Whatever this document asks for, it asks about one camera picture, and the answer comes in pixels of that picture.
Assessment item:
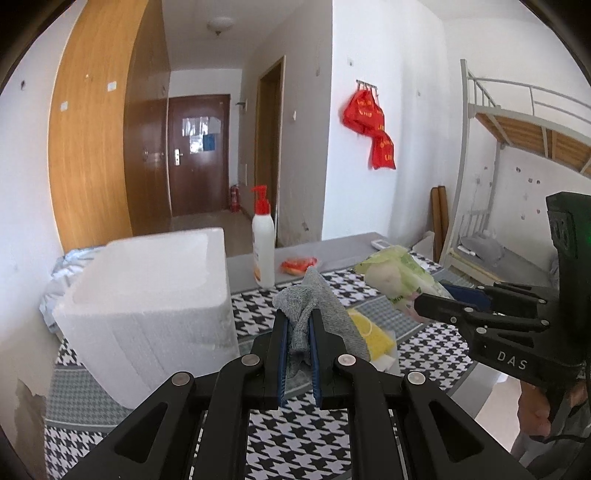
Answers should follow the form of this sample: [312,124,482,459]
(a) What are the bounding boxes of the green white plastic bag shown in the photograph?
[355,246,452,323]

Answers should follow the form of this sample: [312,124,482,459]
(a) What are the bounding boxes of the grey sock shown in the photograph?
[271,267,372,384]

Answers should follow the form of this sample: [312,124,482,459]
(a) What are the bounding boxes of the yellow foam net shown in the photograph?
[348,309,397,361]

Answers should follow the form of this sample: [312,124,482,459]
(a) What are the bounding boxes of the right hand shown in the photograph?
[517,382,576,439]

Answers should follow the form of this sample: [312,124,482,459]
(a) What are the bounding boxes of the houndstooth table mat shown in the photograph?
[43,257,477,480]

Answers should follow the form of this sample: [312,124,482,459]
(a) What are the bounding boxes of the white remote control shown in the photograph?
[370,239,393,251]

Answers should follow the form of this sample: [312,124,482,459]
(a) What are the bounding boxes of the wooden boards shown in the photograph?
[431,186,449,261]

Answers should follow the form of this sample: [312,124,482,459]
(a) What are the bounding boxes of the red snack packet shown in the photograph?
[280,257,318,276]

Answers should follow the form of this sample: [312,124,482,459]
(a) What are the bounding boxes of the white styrofoam box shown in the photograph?
[53,228,239,409]

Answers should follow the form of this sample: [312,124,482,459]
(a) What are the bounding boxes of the white red pump bottle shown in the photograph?
[252,185,276,289]

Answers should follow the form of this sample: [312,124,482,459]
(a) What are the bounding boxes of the metal bunk bed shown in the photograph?
[441,60,590,287]

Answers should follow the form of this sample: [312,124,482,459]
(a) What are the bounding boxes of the red fire extinguisher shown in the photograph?
[229,184,240,213]

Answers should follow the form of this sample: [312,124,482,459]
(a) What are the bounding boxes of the red hanging bags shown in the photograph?
[342,87,396,170]

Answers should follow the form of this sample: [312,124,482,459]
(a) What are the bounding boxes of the light blue bedding bundle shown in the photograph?
[39,246,103,335]

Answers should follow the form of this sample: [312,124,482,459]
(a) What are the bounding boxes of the dark brown entrance door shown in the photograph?
[168,94,230,217]

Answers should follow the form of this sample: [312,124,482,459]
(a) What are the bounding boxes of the wooden wardrobe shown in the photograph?
[48,0,170,251]

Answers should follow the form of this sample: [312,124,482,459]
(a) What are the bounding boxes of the ceiling lamp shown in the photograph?
[207,16,235,36]

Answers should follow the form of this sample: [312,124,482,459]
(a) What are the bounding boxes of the side door frame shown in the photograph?
[254,57,286,245]

